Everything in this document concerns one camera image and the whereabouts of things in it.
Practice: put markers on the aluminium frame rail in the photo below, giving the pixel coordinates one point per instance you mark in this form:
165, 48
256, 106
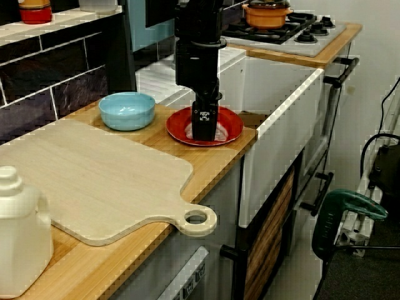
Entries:
353, 237

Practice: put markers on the grey stove top black grates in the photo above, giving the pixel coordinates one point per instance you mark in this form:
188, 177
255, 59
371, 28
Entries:
312, 43

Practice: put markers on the white round container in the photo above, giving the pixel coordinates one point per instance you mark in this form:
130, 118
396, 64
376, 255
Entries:
100, 5

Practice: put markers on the white toy kitchen cabinet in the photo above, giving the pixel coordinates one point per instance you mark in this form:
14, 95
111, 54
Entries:
225, 200

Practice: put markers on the red plate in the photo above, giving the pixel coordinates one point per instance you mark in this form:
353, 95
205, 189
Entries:
178, 125

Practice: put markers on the light blue bowl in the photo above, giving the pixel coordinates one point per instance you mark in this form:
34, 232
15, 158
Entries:
125, 112

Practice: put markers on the red and yellow sauce jar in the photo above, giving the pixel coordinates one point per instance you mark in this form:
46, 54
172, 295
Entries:
36, 14

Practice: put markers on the dark equipment box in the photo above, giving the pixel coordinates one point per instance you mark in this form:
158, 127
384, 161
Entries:
387, 168

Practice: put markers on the dark grey upright post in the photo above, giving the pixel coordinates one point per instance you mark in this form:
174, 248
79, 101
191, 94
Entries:
122, 62

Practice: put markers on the orange pot with lid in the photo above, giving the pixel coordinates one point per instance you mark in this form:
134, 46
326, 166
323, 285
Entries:
265, 17

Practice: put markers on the white detergent bottle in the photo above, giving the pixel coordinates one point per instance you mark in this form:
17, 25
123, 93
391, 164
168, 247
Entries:
22, 237

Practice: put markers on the grey dishwasher panel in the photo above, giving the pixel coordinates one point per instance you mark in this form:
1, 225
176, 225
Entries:
190, 272

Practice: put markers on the wood pattern cabinet panel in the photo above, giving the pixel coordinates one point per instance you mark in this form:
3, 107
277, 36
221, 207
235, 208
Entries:
268, 234

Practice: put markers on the green power tool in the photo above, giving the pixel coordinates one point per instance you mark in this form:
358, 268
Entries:
337, 209

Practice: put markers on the red and white toy sushi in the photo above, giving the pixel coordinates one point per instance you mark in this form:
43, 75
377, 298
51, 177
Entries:
221, 134

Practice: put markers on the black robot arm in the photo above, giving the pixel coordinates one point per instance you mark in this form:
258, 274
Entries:
200, 22

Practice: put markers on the white sink basin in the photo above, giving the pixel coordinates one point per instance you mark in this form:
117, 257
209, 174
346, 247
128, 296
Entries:
275, 150

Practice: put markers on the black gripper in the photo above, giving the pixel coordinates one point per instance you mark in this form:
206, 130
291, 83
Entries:
197, 65

